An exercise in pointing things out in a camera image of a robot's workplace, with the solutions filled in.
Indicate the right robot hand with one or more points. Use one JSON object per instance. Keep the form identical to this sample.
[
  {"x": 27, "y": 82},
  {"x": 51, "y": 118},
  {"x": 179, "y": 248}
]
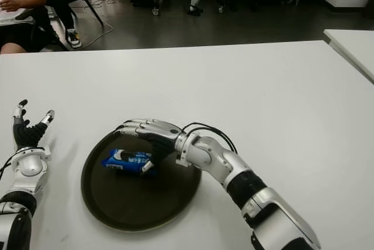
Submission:
[{"x": 162, "y": 139}]

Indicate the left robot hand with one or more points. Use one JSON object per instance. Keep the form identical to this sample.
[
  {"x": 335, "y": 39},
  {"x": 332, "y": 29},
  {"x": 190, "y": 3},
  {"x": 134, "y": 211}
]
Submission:
[{"x": 29, "y": 133}]

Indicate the blue Oreo cookie packet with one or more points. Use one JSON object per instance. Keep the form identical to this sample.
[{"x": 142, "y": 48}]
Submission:
[{"x": 128, "y": 161}]

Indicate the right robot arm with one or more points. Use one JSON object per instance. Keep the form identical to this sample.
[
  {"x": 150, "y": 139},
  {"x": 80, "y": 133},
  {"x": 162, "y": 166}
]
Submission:
[{"x": 248, "y": 180}]

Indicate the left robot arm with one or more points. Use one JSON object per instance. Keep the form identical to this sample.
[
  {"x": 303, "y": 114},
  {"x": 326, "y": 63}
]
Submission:
[{"x": 23, "y": 174}]

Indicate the round dark brown tray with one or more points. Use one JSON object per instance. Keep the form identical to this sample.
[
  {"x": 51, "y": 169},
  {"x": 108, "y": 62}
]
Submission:
[{"x": 137, "y": 200}]

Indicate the person leg with sneaker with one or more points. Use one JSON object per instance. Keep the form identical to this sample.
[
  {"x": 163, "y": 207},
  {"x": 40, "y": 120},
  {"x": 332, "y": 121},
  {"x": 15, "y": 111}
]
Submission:
[{"x": 71, "y": 35}]

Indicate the seated person white shirt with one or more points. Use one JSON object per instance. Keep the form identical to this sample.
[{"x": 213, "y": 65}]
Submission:
[{"x": 14, "y": 4}]

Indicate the white side table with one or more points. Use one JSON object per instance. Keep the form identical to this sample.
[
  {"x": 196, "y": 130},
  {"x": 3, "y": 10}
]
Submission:
[{"x": 353, "y": 45}]

